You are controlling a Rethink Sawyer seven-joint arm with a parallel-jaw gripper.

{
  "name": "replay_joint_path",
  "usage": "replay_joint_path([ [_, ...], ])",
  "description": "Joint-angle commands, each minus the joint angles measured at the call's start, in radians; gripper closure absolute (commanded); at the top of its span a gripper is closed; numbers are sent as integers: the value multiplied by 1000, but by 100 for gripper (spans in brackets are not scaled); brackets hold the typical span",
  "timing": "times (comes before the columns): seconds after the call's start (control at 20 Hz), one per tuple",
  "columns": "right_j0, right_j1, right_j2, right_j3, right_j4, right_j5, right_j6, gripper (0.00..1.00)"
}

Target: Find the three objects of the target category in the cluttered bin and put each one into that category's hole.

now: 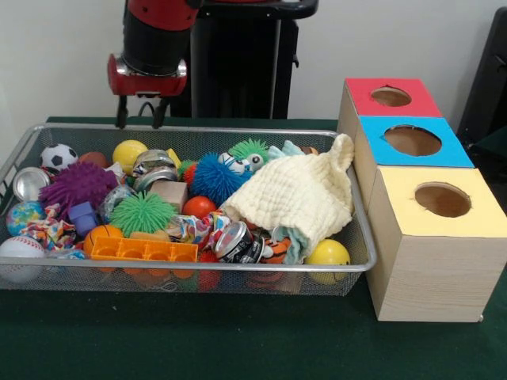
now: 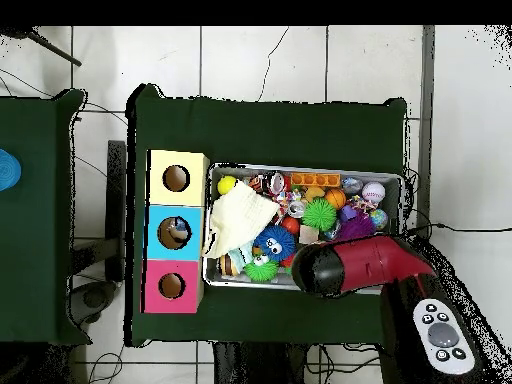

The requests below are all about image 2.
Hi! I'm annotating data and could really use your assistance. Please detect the silver mesh bin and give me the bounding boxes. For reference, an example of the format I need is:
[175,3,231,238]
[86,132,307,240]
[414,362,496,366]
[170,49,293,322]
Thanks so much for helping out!
[201,162,405,296]

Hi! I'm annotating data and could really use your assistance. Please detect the cream knitted cloth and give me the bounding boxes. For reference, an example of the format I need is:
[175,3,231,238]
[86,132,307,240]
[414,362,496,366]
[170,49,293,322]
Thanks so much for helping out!
[202,182,282,260]

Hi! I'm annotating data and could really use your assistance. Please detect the white baseball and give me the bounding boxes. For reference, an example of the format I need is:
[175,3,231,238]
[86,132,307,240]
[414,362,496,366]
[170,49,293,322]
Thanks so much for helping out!
[361,181,387,204]

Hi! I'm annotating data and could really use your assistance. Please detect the yellow smooth ball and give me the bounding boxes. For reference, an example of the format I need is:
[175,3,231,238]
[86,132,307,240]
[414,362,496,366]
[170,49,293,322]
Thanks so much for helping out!
[216,174,238,196]

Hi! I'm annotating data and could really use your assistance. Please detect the purple spiky ball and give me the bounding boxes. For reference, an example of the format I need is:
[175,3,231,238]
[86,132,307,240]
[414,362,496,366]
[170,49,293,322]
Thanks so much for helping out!
[335,213,377,242]

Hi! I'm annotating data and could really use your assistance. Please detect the blue roll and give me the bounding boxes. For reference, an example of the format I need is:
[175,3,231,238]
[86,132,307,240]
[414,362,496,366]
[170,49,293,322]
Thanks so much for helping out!
[0,148,22,192]

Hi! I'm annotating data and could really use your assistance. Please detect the wooden box with three holes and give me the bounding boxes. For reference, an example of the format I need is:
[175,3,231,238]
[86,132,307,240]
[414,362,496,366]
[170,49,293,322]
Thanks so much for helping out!
[141,149,211,315]

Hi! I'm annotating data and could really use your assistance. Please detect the green covered side table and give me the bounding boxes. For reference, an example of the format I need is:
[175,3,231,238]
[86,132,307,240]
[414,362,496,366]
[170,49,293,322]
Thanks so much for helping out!
[0,88,91,347]

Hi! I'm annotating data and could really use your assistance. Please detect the black stand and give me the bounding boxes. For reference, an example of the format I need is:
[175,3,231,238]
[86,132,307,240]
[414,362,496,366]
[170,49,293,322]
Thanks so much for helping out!
[105,139,127,283]

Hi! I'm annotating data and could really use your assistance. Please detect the large blue spiky ball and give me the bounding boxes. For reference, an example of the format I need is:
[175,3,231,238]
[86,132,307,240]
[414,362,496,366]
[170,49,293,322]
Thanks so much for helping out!
[252,224,297,263]

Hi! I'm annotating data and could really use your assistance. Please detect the orange toy building brick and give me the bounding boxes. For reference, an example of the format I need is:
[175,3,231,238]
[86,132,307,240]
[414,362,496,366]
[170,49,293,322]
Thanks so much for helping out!
[290,172,342,188]

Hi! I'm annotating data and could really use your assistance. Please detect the dark green table cloth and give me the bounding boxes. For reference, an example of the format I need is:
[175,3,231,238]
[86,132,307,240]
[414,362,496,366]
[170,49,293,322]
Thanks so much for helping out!
[125,83,409,348]

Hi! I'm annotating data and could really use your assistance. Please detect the small orange basketball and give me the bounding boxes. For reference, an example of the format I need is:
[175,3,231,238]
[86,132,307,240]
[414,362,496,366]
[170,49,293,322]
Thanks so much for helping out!
[323,187,348,210]

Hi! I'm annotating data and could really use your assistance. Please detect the small green spiky ball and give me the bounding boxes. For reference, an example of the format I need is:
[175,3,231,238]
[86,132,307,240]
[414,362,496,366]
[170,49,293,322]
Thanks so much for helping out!
[300,197,338,232]

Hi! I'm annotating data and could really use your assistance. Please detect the small globe ball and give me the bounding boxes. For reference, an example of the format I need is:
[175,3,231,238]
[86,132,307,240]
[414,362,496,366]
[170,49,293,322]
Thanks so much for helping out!
[369,208,390,231]

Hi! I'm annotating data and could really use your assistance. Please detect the green spiky toy with eyes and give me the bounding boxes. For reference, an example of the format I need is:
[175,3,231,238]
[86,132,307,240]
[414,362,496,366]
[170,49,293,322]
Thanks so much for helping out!
[242,253,280,284]

